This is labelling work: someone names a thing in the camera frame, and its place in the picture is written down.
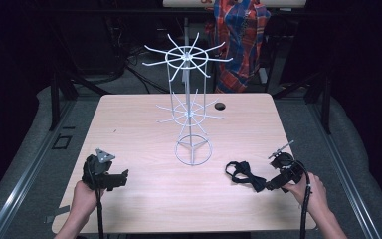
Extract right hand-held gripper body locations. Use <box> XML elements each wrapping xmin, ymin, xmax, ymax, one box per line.
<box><xmin>267</xmin><ymin>139</ymin><xmax>308</xmax><ymax>186</ymax></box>

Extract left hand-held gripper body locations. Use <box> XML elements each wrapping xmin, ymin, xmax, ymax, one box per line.
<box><xmin>81</xmin><ymin>147</ymin><xmax>116</xmax><ymax>192</ymax></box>

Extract black bow tie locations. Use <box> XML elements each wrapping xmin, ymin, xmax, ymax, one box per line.
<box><xmin>224</xmin><ymin>160</ymin><xmax>269</xmax><ymax>194</ymax></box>

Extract person's right hand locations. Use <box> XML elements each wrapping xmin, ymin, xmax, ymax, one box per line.
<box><xmin>282</xmin><ymin>171</ymin><xmax>328</xmax><ymax>215</ymax></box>

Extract person's left hand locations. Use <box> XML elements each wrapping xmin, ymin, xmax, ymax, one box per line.
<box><xmin>71</xmin><ymin>179</ymin><xmax>106</xmax><ymax>217</ymax></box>

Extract grey tape strip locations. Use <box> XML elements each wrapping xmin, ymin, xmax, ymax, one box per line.
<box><xmin>43</xmin><ymin>204</ymin><xmax>72</xmax><ymax>225</ymax></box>

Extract red blue plaid cloth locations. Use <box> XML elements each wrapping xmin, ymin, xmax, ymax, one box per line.
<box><xmin>204</xmin><ymin>0</ymin><xmax>273</xmax><ymax>95</ymax></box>

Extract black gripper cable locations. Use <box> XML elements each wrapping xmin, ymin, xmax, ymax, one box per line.
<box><xmin>88</xmin><ymin>158</ymin><xmax>105</xmax><ymax>239</ymax></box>
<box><xmin>291</xmin><ymin>159</ymin><xmax>313</xmax><ymax>239</ymax></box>

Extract grey metal floor rail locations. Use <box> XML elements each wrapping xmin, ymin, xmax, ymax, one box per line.
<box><xmin>0</xmin><ymin>99</ymin><xmax>76</xmax><ymax>239</ymax></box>
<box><xmin>306</xmin><ymin>99</ymin><xmax>382</xmax><ymax>239</ymax></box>

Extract black metal frame stand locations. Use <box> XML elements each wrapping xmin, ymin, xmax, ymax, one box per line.
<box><xmin>48</xmin><ymin>63</ymin><xmax>110</xmax><ymax>132</ymax></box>
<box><xmin>272</xmin><ymin>69</ymin><xmax>333</xmax><ymax>135</ymax></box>

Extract white wire display rack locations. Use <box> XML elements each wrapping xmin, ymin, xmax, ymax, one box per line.
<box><xmin>141</xmin><ymin>31</ymin><xmax>234</xmax><ymax>166</ymax></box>

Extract black floor cables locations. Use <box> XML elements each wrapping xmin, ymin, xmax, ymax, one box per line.
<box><xmin>105</xmin><ymin>43</ymin><xmax>171</xmax><ymax>95</ymax></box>

